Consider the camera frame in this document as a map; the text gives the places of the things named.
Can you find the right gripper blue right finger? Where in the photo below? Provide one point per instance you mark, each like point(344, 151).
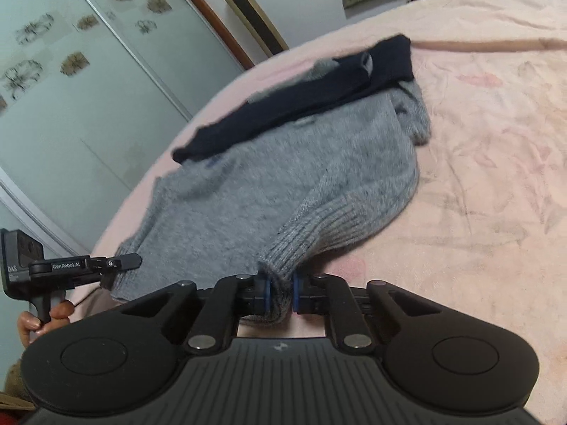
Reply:
point(331, 297)

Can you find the person's left hand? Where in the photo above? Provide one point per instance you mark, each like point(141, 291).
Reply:
point(30, 327)

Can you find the pink bed sheet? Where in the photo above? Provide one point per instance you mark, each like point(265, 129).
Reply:
point(486, 231)

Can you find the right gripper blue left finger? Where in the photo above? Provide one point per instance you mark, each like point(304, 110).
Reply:
point(222, 307)

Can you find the grey navy sequin sweater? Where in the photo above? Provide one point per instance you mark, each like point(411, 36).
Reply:
point(320, 162)

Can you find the brown wooden door frame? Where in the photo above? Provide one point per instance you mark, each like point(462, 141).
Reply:
point(224, 34)

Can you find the gold tower fan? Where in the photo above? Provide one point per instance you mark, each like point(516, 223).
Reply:
point(259, 25)

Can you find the frosted glass wardrobe door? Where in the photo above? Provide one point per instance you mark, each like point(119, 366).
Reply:
point(92, 93)

